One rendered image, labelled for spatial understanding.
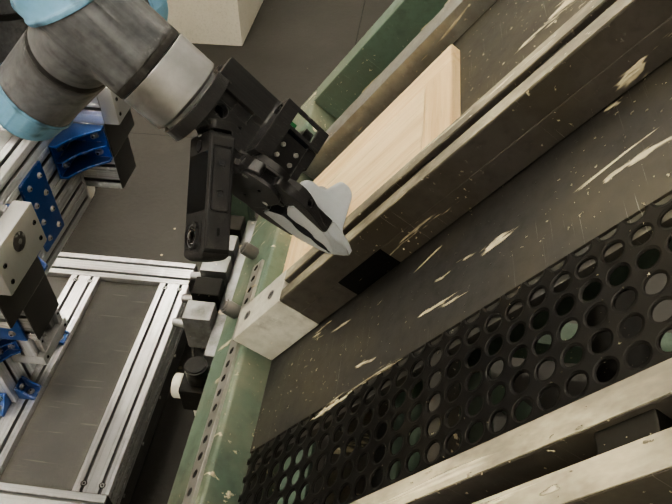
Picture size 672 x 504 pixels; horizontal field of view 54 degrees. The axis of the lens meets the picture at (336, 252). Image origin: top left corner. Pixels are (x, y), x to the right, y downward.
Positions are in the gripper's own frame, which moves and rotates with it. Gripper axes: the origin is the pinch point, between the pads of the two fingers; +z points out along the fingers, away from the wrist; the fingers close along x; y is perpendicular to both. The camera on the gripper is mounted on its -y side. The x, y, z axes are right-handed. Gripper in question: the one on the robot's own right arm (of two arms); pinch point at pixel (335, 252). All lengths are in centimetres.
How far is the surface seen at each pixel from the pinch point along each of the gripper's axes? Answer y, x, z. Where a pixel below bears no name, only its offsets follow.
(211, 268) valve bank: 8, 68, 13
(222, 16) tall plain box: 166, 261, 9
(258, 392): -11.7, 32.7, 17.6
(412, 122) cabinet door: 33.4, 22.1, 11.7
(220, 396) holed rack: -14.9, 34.0, 13.3
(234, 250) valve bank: 14, 70, 16
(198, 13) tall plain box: 162, 269, 0
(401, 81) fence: 46, 34, 12
